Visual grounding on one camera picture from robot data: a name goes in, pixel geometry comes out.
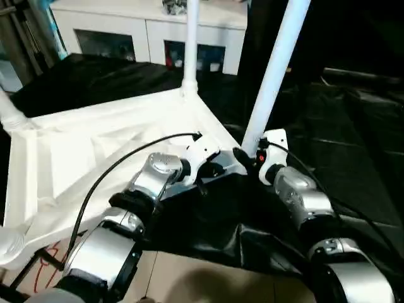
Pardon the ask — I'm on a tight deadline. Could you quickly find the white plastic table top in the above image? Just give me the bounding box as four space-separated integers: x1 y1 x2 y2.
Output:
0 87 249 270

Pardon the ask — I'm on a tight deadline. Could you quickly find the black plastic mat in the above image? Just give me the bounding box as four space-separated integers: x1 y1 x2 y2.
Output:
0 52 404 300

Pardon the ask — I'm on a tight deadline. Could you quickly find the black backdrop cloth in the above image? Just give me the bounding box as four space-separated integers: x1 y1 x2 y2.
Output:
238 0 404 73

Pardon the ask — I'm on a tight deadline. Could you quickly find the clear bag of dark parts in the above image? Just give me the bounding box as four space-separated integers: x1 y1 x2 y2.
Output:
162 0 189 16

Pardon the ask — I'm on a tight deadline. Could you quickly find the white sideboard cabinet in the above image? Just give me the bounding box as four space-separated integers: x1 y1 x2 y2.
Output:
49 0 249 76

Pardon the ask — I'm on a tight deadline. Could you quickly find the blue printed panel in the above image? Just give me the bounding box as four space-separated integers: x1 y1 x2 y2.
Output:
46 0 69 60

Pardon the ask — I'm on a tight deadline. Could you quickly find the grey tripod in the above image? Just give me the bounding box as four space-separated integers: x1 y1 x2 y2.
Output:
8 0 55 77

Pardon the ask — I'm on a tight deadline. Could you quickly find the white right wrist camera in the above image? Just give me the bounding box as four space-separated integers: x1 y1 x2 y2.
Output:
256 128 289 184

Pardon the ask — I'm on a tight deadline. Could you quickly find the red floor cable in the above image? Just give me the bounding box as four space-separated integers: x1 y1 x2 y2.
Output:
32 240 69 295

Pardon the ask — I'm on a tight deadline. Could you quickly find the black folding stand frame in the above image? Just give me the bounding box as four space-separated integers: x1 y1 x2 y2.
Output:
0 247 66 299

